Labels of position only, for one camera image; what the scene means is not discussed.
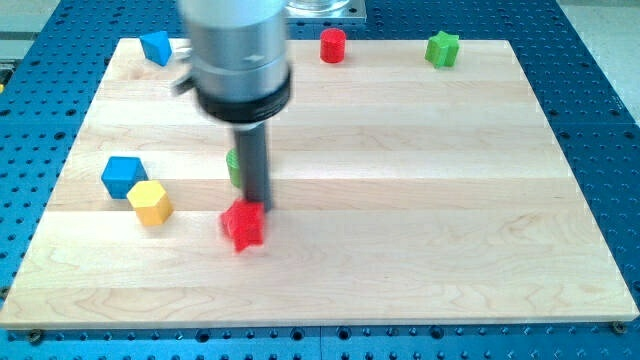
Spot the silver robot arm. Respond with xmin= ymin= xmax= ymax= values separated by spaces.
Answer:
xmin=178 ymin=0 xmax=292 ymax=212

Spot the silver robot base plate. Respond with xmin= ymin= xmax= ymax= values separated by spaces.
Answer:
xmin=285 ymin=0 xmax=367 ymax=22

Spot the wooden board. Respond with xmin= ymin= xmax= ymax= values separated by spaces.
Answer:
xmin=1 ymin=38 xmax=639 ymax=329

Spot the green star block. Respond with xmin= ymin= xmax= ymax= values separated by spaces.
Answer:
xmin=424 ymin=31 xmax=460 ymax=68

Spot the blue hexagon block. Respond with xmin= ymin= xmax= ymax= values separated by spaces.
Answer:
xmin=101 ymin=156 xmax=148 ymax=199

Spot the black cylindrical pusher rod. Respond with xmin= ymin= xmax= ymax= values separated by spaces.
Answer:
xmin=233 ymin=122 xmax=272 ymax=211

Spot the yellow hexagon block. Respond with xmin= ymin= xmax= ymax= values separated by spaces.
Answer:
xmin=126 ymin=180 xmax=173 ymax=226

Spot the blue cube block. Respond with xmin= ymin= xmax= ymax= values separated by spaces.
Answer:
xmin=139 ymin=30 xmax=172 ymax=67

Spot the red cylinder block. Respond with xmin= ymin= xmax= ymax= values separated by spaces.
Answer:
xmin=320 ymin=28 xmax=347 ymax=63

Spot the green cylinder block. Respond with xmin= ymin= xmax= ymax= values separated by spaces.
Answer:
xmin=225 ymin=148 xmax=242 ymax=189

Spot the red star block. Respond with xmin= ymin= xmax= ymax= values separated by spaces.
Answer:
xmin=220 ymin=198 xmax=265 ymax=253

